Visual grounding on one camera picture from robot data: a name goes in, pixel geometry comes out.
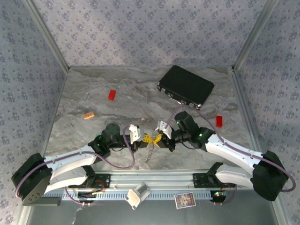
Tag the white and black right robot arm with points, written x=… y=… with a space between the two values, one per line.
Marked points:
x=232 y=150

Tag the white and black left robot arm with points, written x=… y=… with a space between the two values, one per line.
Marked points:
x=70 y=157

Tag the orange wooden block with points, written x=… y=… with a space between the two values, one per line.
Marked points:
x=89 y=115

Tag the red block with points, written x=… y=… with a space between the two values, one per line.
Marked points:
x=112 y=95
x=219 y=121

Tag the black case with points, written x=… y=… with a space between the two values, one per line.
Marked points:
x=187 y=80

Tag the colourful picture card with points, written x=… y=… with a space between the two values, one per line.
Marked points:
x=185 y=200

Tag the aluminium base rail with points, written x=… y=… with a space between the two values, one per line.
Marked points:
x=152 y=178

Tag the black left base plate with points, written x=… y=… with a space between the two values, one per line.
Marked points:
x=105 y=180

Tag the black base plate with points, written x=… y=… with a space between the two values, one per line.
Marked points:
x=199 y=180
x=105 y=180

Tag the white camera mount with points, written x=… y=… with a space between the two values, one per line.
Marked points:
x=137 y=194

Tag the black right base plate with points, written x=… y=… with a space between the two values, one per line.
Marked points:
x=199 y=180

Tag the aluminium frame side bar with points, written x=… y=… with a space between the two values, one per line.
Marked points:
x=243 y=105
x=56 y=110

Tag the aluminium frame post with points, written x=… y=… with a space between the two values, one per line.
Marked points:
x=47 y=35
x=255 y=35

